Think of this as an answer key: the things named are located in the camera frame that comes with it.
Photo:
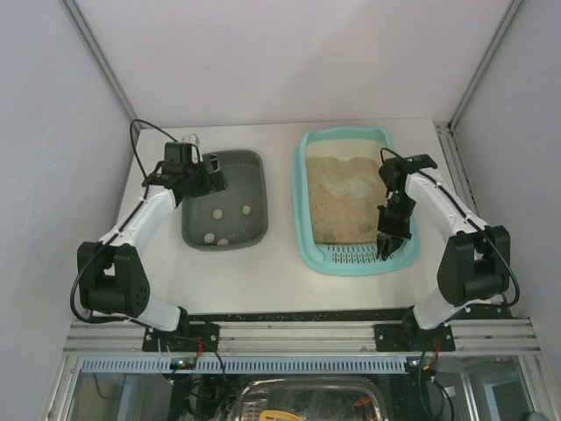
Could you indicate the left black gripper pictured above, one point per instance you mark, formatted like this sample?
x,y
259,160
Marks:
x,y
210,176

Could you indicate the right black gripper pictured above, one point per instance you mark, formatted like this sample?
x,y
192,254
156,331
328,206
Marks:
x,y
393,229

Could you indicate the grey plastic bin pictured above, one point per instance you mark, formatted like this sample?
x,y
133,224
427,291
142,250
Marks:
x,y
244,172

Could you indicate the teal litter box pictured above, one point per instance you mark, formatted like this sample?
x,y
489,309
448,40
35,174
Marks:
x,y
343,259

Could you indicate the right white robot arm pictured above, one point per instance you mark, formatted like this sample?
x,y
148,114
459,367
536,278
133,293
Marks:
x,y
475,265

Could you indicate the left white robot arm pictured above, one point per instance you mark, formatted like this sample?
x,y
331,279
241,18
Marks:
x,y
112,284

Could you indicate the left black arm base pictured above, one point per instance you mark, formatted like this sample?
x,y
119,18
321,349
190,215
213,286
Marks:
x,y
189,337

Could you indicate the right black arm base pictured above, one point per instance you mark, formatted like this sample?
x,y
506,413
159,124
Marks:
x,y
408,336

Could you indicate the yellow plastic object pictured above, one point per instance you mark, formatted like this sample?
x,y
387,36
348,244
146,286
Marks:
x,y
278,415

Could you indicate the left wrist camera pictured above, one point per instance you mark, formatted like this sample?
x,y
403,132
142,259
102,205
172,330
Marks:
x,y
192,140

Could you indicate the aluminium mounting rail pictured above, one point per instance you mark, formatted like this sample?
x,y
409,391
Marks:
x,y
347,338

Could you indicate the metal wire basket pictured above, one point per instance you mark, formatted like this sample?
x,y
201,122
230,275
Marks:
x,y
311,397

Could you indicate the perforated cable tray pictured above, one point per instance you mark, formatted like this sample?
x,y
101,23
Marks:
x,y
247,365

